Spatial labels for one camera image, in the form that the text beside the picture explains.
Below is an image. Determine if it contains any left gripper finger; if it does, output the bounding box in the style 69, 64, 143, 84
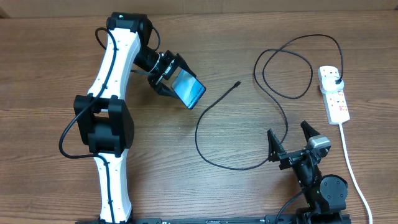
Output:
153, 82, 178, 99
177, 54, 197, 77

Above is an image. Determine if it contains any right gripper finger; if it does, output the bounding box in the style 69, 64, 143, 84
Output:
300, 120, 320, 141
267, 129, 286, 162

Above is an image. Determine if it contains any Samsung Galaxy smartphone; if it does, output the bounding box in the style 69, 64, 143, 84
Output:
171, 69, 206, 110

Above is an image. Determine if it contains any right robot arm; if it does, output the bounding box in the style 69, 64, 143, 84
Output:
264, 121, 351, 224

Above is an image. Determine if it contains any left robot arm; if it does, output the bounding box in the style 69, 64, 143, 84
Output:
73, 12, 206, 223

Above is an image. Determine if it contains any white charger plug adapter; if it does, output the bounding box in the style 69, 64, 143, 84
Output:
320, 77, 345, 95

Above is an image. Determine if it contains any white power strip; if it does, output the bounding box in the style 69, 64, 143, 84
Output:
317, 65, 350, 125

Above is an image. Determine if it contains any white power strip cord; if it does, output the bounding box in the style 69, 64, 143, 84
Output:
338, 123, 374, 224

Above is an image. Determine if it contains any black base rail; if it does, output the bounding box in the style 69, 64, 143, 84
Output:
74, 214, 352, 224

